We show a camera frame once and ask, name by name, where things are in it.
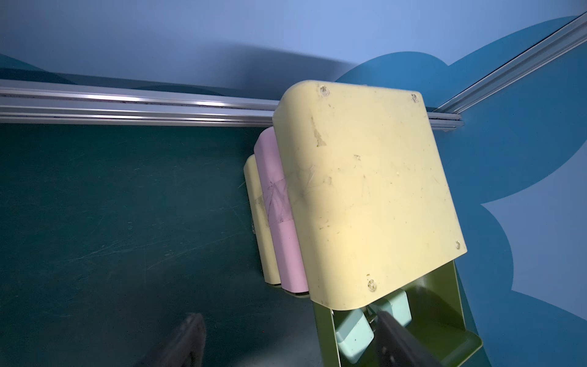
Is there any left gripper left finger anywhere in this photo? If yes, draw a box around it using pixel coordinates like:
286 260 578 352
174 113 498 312
135 313 206 367

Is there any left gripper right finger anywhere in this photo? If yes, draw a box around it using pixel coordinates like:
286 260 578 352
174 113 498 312
375 311 443 367

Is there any green plug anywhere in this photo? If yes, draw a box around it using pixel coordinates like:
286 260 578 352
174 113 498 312
334 309 375 364
368 289 412 327

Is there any yellow green drawer cabinet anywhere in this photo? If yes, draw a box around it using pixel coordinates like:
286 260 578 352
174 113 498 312
242 80 469 312

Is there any back aluminium rail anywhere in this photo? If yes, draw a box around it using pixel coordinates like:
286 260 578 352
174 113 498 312
0 79 464 132

